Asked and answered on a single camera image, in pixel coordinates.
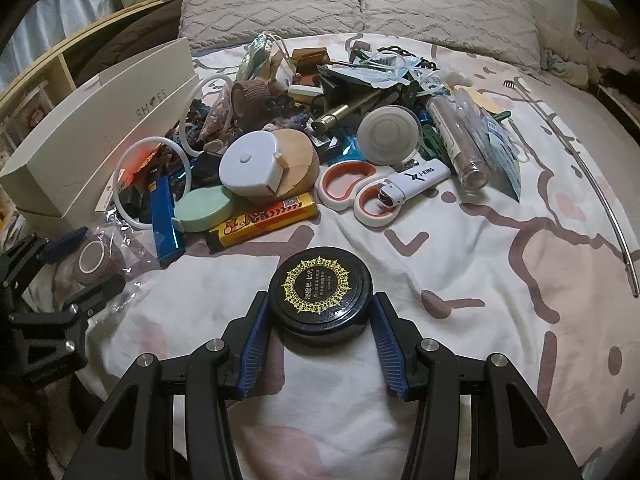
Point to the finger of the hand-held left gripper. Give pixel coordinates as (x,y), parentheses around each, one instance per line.
(95,292)
(65,246)

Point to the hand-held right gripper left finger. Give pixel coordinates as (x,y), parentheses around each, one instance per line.
(252,355)

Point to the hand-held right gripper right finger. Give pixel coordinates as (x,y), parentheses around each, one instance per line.
(387,350)

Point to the brown bandage roll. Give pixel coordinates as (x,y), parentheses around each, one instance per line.
(245,102)
(95,257)

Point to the black round tin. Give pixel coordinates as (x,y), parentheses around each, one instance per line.
(320,290)

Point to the white shoe box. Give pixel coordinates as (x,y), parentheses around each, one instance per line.
(100,125)

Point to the yellow tiger print lighter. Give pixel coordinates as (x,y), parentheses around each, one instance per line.
(260,220)

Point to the white lighter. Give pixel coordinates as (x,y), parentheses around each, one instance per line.
(417,180)

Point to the blue lighter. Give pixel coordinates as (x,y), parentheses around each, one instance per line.
(162,220)

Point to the red patterned packet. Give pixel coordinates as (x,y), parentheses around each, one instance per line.
(137,160)

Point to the wooden bedside shelf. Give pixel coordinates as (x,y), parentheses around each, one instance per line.
(55,67)

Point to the dark knitted scrunchies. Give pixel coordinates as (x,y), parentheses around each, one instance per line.
(200,120)

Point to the white round tape measure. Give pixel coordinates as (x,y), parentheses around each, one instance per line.
(250,162)

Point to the round wooden lid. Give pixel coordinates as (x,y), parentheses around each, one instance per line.
(297,165)

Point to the blue foil packet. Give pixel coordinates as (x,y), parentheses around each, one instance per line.
(350,146)

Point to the round clear plastic lid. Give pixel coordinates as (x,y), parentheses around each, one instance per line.
(390,135)

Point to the clear glass bottle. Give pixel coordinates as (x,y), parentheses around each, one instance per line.
(457,145)

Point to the green clothespin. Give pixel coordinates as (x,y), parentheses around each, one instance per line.
(430,137)

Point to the face mask packet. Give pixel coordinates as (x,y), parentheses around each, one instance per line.
(500,155)

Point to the folded brown blanket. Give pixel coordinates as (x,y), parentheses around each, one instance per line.
(135,30)

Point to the grey curtain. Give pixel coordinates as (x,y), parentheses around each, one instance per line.
(60,5)

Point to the brass telescopic tube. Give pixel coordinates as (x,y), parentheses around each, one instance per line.
(345,112)

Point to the metal back scratcher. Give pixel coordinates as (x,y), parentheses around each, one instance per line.
(595,180)

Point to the black spiral hair clip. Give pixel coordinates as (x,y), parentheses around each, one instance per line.
(400,52)

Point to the beige plush toy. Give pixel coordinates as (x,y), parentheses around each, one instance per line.
(565,55)

